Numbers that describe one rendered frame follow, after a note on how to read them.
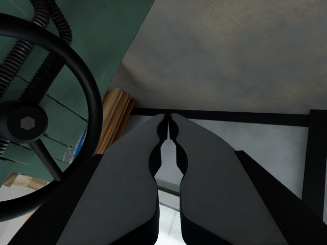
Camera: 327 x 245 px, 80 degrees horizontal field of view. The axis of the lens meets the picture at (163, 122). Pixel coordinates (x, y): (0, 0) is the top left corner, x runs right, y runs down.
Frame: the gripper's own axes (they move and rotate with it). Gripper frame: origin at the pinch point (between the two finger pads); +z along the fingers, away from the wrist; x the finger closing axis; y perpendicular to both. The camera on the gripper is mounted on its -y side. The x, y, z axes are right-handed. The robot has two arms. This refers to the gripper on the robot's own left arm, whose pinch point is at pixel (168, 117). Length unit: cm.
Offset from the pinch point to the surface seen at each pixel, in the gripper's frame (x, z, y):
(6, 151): -28.7, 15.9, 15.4
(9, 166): -28.8, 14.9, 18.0
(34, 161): -32.8, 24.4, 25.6
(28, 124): -19.7, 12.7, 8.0
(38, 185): -39, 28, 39
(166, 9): 0, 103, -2
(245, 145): 55, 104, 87
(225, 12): 27, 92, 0
